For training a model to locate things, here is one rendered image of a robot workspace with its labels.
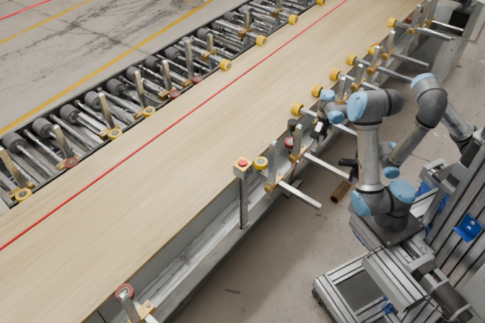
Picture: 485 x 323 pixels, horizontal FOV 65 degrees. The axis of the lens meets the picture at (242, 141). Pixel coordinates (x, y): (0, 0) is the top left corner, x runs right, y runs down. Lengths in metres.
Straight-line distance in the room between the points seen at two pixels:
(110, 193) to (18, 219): 0.47
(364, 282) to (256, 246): 0.80
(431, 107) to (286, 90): 1.24
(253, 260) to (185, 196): 0.98
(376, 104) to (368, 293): 1.42
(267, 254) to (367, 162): 1.47
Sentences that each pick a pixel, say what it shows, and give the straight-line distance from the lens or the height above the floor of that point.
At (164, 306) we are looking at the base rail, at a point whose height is 0.70.
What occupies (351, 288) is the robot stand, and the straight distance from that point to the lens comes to 2.66.
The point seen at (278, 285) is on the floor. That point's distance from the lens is 2.83.
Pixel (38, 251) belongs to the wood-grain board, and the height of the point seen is 0.90.
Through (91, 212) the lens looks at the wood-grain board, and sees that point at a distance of 2.19.
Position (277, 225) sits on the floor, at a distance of 3.07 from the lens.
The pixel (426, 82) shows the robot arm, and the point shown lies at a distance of 1.89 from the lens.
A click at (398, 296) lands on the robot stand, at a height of 0.95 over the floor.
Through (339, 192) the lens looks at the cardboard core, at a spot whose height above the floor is 0.08.
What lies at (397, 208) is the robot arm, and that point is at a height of 1.21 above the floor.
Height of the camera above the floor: 2.56
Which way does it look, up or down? 44 degrees down
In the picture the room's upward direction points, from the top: 1 degrees counter-clockwise
